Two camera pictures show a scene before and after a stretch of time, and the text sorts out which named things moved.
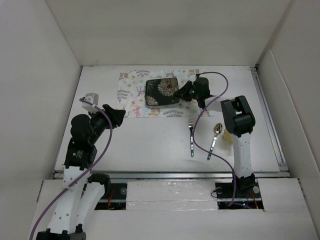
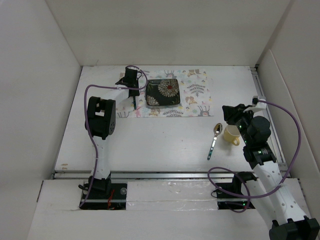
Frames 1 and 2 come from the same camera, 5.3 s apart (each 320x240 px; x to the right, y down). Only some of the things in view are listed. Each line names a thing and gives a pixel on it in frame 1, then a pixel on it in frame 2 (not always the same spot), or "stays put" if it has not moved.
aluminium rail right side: [283, 171] stays put
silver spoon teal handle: [217, 129] stays put
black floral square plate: [161, 91] stays put
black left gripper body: [100, 122] to [135, 93]
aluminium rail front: [185, 175] stays put
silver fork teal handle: [191, 122] to [134, 102]
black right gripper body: [195, 94] to [238, 117]
